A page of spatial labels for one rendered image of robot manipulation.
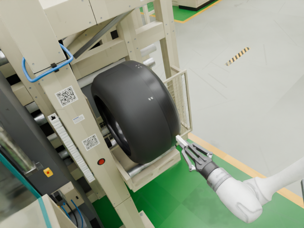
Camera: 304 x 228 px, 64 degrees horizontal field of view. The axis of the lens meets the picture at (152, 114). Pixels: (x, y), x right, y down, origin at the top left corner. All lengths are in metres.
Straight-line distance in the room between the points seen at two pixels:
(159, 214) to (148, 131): 1.28
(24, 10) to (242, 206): 0.98
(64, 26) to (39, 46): 0.31
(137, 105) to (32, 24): 0.51
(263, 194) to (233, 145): 1.63
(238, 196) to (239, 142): 1.78
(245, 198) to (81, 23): 1.03
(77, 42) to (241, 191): 1.08
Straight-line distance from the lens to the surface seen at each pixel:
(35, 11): 0.94
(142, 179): 1.51
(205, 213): 2.27
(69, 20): 1.25
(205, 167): 1.02
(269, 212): 2.33
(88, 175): 1.40
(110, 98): 1.14
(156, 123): 1.14
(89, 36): 1.45
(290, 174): 1.03
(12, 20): 0.94
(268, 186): 1.09
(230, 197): 0.96
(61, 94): 1.06
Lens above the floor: 2.06
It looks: 41 degrees down
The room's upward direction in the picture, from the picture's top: 14 degrees counter-clockwise
